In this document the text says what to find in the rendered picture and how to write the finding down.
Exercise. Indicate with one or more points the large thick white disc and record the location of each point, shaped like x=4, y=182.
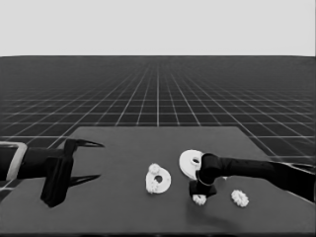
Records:
x=186, y=164

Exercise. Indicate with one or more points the white round carrier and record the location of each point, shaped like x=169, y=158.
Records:
x=165, y=184

